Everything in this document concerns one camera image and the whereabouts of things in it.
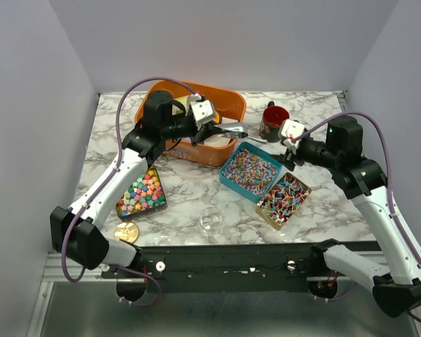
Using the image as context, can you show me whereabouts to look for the black red skull mug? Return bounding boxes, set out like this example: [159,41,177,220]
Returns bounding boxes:
[259,101,290,143]

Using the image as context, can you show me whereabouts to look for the teal tin swirl lollipops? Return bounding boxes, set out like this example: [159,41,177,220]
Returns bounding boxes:
[219,142,283,204]

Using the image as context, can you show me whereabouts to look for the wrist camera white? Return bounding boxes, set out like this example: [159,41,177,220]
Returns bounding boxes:
[279,119,305,150]
[189,100,217,124]

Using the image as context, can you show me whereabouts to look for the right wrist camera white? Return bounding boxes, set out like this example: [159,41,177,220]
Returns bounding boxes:
[279,119,305,150]

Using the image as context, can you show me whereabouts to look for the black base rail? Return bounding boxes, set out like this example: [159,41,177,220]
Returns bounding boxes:
[101,241,380,294]

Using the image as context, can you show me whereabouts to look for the orange plastic bin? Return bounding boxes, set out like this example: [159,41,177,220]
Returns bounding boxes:
[149,80,246,166]

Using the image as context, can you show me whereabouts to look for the metal scoop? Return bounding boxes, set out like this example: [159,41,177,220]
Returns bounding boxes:
[215,122,267,144]

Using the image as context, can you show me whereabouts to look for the gold round lid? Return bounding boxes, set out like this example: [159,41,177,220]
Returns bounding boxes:
[114,222,140,243]

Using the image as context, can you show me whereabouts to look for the aluminium frame rail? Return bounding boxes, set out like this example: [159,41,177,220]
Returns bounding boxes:
[42,253,102,282]

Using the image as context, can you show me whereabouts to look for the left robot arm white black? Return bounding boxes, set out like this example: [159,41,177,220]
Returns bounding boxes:
[50,91,216,277]

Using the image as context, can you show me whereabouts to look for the gold tin round lollipops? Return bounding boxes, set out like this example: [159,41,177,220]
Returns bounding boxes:
[256,173,312,230]

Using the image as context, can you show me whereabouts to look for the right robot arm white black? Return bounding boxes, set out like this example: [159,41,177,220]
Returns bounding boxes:
[279,112,421,317]

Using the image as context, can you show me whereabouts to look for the clear glass bowl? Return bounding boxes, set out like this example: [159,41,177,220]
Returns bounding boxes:
[199,207,223,234]

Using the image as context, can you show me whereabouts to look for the gold tin star candies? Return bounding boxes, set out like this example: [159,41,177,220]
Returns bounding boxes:
[116,165,168,220]

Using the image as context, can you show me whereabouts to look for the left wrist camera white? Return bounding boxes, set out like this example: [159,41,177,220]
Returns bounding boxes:
[189,100,217,124]

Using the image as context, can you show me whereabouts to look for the pale green mug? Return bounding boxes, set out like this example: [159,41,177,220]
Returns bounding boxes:
[172,95,192,115]

